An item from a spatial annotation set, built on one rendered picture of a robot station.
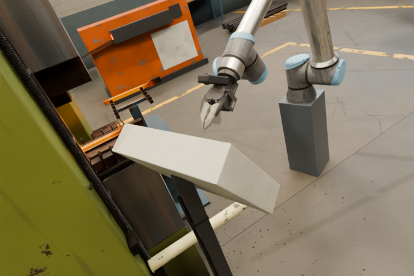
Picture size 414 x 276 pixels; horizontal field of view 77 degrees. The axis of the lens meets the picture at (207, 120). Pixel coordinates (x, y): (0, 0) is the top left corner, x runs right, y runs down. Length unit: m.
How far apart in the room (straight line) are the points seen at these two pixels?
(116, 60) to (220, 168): 4.21
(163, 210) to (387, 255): 1.17
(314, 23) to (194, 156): 1.10
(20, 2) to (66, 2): 7.66
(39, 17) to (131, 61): 3.78
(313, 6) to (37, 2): 1.12
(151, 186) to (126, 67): 3.63
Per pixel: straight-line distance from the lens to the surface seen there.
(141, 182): 1.14
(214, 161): 0.48
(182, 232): 1.39
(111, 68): 4.61
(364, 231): 1.83
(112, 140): 1.17
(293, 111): 1.80
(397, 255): 1.78
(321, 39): 1.52
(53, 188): 0.76
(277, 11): 7.09
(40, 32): 0.92
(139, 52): 4.66
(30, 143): 0.71
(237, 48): 0.93
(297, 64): 1.68
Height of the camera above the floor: 1.48
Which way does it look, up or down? 29 degrees down
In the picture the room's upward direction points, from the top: 19 degrees counter-clockwise
